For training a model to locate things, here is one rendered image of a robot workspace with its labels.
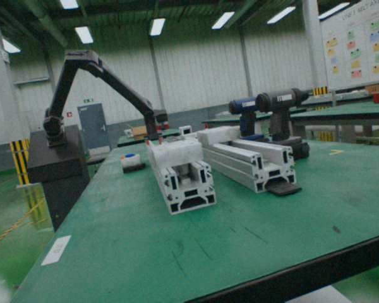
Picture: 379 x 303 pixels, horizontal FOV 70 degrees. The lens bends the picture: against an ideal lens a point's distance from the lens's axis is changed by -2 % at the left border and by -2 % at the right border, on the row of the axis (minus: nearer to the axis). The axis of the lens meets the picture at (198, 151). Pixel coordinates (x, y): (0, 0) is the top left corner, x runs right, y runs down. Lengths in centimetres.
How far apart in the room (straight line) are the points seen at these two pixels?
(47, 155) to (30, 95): 1147
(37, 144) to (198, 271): 135
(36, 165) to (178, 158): 101
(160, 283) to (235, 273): 9
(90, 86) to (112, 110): 132
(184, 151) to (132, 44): 1226
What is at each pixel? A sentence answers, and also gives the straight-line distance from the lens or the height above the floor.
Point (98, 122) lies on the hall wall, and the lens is 1239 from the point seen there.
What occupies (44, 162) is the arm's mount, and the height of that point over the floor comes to 87.
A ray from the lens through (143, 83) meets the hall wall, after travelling 1250.
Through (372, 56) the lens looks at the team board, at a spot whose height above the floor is 128.
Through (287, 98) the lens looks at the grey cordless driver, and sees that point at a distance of 88.
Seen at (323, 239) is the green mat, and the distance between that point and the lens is 42.
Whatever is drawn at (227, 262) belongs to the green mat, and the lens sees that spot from 38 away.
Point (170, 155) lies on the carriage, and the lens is 63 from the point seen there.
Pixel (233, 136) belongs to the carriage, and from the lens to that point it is 93.
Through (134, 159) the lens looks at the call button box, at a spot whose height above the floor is 83.
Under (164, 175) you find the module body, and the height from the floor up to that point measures 86.
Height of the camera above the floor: 97
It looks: 8 degrees down
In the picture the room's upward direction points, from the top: 10 degrees counter-clockwise
